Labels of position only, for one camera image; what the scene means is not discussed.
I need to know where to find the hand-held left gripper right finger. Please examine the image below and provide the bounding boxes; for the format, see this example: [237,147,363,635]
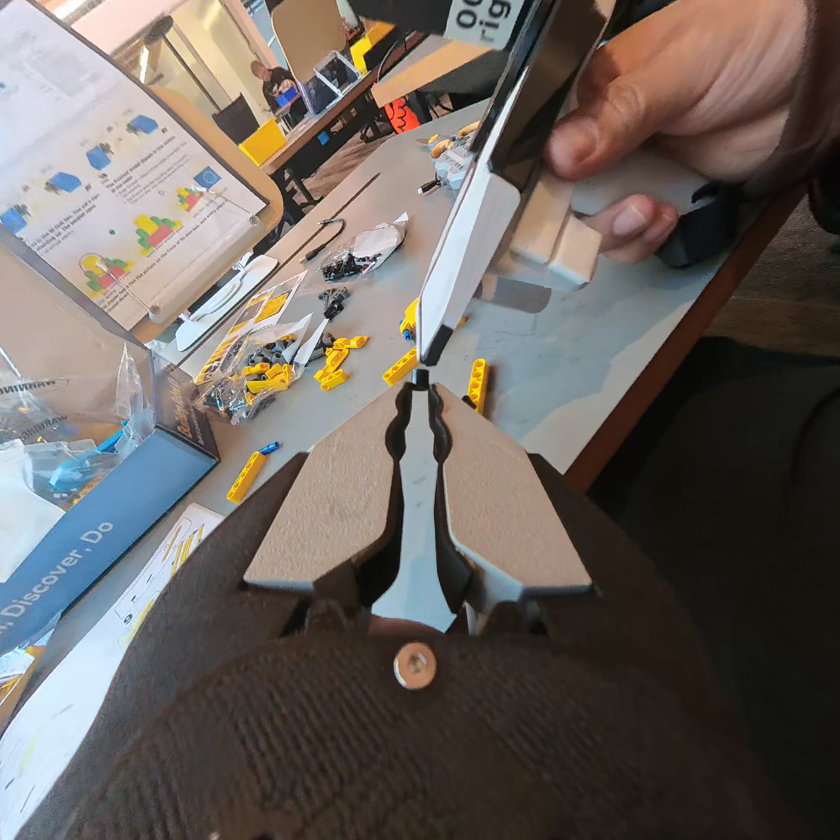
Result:
[430,385,593,631]

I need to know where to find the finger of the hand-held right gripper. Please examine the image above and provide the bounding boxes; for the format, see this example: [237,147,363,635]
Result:
[416,164,524,368]
[469,274,553,315]

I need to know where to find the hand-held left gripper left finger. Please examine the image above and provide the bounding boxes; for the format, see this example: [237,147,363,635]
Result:
[243,382,414,614]

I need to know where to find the yellow curved panel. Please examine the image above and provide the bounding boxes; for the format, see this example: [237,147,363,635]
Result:
[400,297,468,342]

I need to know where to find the long yellow holed beam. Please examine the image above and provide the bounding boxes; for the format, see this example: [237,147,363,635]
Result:
[465,359,490,416]
[382,346,421,387]

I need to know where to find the person's right forearm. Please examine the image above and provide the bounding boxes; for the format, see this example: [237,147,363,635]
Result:
[774,0,840,231]

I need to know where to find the grey desk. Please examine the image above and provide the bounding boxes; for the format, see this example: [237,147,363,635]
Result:
[0,101,808,821]

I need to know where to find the wooden background desk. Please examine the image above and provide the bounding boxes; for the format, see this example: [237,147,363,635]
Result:
[371,33,500,109]

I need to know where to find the person's right hand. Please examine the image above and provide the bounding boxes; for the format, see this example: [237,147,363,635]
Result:
[545,0,815,266]

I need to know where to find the small grey orange tool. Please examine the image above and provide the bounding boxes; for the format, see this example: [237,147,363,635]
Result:
[427,121,487,155]

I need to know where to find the short thick yellow beam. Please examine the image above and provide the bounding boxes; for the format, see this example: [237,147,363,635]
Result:
[226,451,268,504]

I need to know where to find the grey robot hub block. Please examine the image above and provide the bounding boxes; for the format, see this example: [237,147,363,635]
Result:
[433,147,487,191]

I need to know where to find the clear bag black parts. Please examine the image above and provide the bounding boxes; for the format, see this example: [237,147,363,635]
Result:
[320,211,411,283]

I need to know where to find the orange plastic item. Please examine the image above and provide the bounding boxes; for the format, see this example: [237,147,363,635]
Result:
[384,98,424,135]

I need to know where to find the clear bag yellow connectors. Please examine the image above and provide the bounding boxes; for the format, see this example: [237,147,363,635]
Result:
[195,314,339,424]

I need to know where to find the yellow black sticker sheet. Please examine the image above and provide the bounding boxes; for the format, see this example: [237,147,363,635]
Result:
[193,269,308,385]

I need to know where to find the blue cardboard kit box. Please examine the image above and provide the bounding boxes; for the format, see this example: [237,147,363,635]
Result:
[0,364,221,657]

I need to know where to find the flat grey stand base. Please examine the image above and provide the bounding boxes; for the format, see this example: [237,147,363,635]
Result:
[174,255,280,352]

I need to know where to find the blue robot part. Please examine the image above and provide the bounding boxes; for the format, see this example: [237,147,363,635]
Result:
[49,433,129,493]

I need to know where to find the tan sign board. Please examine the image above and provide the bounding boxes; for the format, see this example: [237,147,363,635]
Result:
[147,85,285,263]

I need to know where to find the clear printed plastic bag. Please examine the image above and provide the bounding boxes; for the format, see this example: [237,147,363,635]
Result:
[0,341,155,513]

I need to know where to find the white instruction booklet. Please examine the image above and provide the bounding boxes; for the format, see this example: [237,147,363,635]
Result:
[0,502,227,840]

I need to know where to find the white wrapping paper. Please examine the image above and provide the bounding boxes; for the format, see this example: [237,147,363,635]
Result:
[0,453,67,585]

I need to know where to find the black plug cable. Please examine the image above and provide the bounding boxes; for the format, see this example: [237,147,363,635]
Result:
[301,218,347,265]

